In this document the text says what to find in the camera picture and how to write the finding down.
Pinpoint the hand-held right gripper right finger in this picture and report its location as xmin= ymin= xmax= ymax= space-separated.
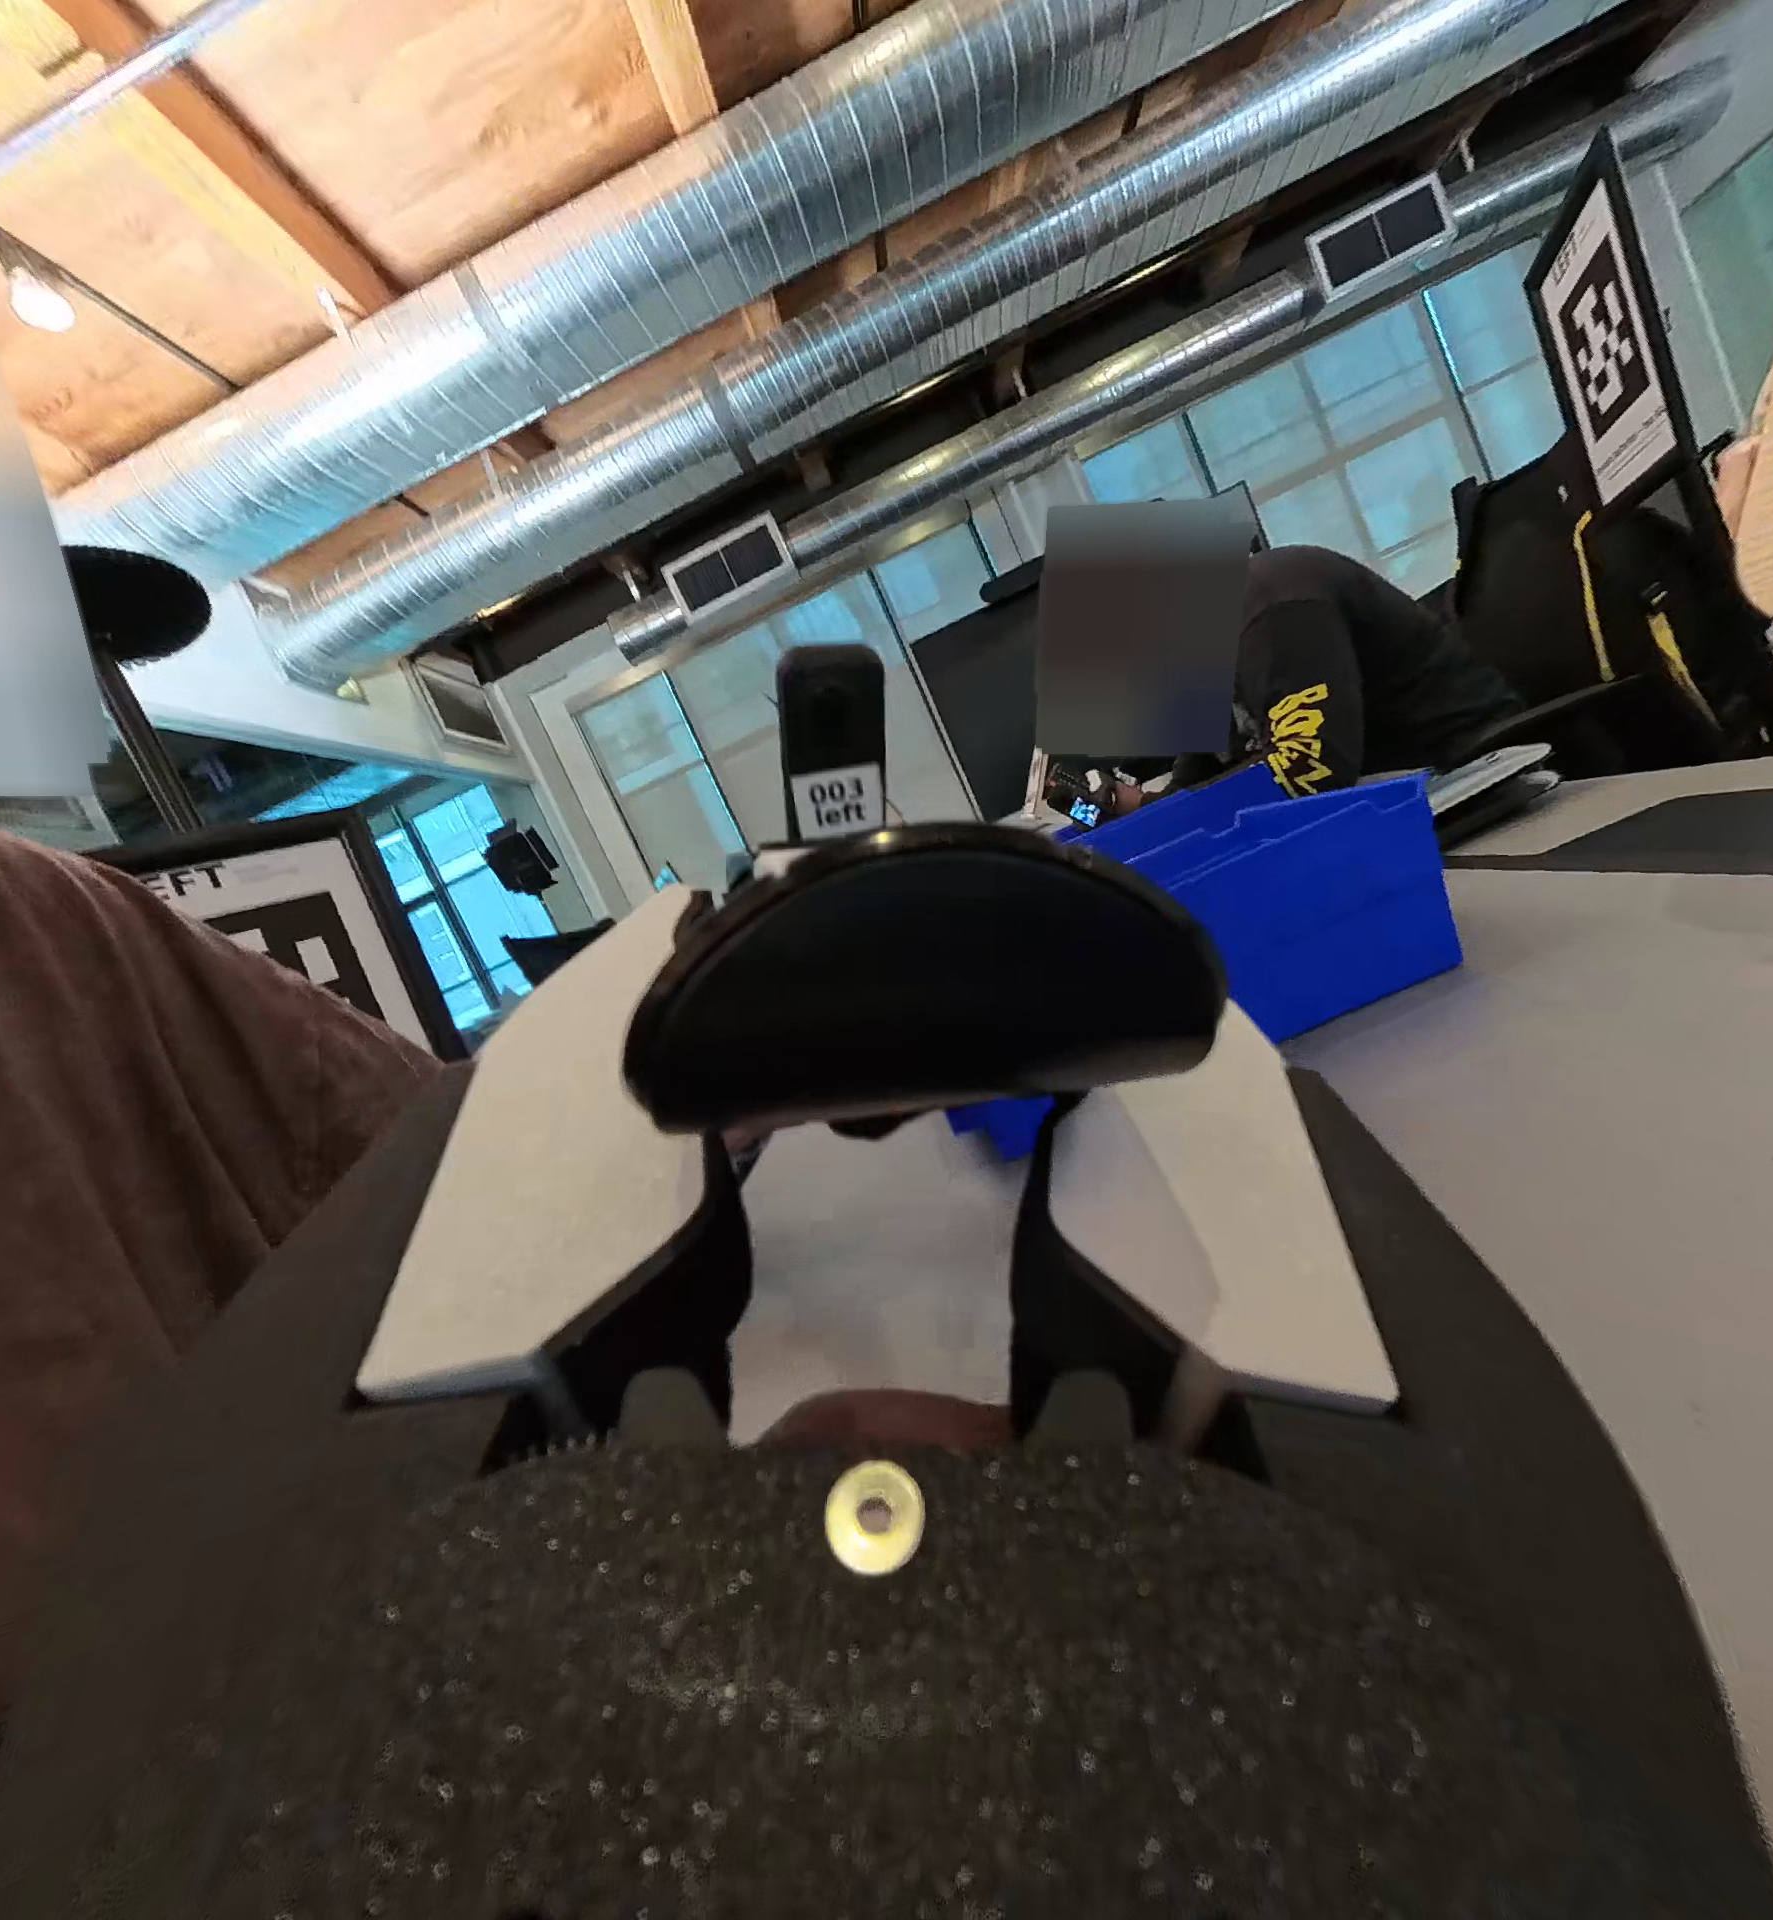
xmin=1007 ymin=992 xmax=1400 ymax=1446

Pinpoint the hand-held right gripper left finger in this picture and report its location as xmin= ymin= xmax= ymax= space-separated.
xmin=355 ymin=884 xmax=753 ymax=1450

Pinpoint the black remote control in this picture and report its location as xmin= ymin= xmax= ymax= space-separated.
xmin=622 ymin=823 xmax=1231 ymax=1139

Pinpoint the blue storage bin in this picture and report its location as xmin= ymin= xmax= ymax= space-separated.
xmin=947 ymin=768 xmax=1466 ymax=1165

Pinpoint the grey desk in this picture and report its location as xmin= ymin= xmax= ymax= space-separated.
xmin=729 ymin=751 xmax=1773 ymax=1698

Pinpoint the black monitor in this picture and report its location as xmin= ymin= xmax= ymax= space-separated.
xmin=909 ymin=592 xmax=1069 ymax=821

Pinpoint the white marker tag board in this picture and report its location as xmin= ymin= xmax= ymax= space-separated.
xmin=1520 ymin=127 xmax=1723 ymax=520
xmin=82 ymin=816 xmax=470 ymax=1062

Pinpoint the person's brown shirt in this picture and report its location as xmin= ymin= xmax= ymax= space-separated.
xmin=0 ymin=816 xmax=452 ymax=1862

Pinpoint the silver laptop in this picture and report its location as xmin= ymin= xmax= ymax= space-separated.
xmin=1426 ymin=742 xmax=1559 ymax=821

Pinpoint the black floor lamp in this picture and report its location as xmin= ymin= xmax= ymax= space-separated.
xmin=64 ymin=547 xmax=212 ymax=834

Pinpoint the white duct vent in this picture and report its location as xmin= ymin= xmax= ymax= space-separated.
xmin=660 ymin=512 xmax=799 ymax=620
xmin=1306 ymin=173 xmax=1458 ymax=301

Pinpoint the silver ventilation duct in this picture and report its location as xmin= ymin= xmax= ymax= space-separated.
xmin=249 ymin=52 xmax=1735 ymax=692
xmin=51 ymin=0 xmax=1301 ymax=590
xmin=608 ymin=276 xmax=1323 ymax=671

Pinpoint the black chair with yellow straps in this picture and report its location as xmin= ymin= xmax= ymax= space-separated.
xmin=1449 ymin=473 xmax=1773 ymax=760

